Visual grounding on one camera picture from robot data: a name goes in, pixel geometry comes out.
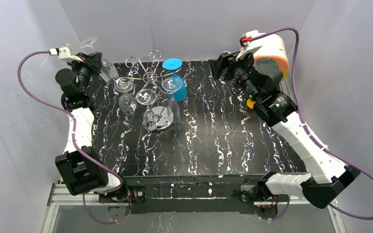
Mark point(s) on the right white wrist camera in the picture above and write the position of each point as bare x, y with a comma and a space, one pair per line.
255, 49

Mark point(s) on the clear wine glass front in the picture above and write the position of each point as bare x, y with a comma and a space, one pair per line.
148, 97

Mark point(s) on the clear wine glass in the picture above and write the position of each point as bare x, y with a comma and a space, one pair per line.
127, 101
148, 97
108, 70

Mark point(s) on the orange plastic goblet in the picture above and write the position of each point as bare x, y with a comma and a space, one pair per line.
250, 103

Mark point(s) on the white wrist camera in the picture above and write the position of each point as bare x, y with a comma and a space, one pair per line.
64, 53
255, 49

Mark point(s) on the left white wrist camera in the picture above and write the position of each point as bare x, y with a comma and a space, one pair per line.
64, 53

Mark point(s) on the chrome wine glass rack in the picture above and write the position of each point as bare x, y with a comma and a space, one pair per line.
155, 89

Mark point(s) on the clear champagne flute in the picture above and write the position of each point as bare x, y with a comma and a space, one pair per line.
171, 86

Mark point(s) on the aluminium rail frame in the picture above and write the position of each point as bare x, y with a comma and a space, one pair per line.
187, 173

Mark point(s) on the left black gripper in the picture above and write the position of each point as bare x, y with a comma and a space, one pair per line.
92, 61

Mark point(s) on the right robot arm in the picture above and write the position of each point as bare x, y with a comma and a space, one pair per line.
259, 79

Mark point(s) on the white orange cylindrical appliance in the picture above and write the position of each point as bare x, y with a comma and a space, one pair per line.
273, 47

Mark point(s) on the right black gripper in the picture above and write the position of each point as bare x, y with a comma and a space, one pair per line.
226, 67

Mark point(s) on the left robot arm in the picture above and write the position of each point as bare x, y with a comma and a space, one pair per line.
80, 166

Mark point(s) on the blue plastic wine glass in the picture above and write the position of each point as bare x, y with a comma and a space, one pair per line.
173, 65

